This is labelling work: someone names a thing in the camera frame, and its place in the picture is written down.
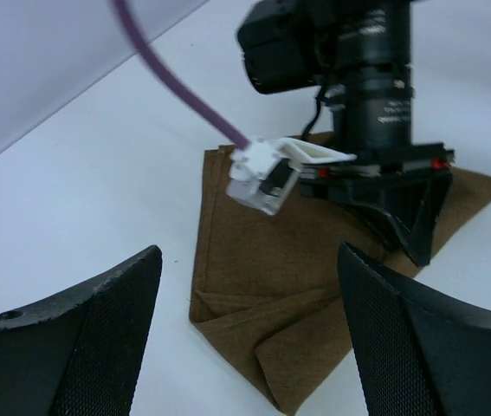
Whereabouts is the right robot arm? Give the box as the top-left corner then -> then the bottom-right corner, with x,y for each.
237,1 -> 455,266

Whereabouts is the brown cloth napkin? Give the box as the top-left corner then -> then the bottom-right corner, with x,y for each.
187,132 -> 491,413

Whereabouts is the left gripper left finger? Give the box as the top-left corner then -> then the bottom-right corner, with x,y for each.
0,245 -> 162,415

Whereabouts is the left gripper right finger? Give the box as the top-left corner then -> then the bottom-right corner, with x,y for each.
337,244 -> 491,415

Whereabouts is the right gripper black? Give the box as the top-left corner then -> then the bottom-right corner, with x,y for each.
300,143 -> 455,266

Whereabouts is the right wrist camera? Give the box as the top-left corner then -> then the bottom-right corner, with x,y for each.
226,137 -> 357,216

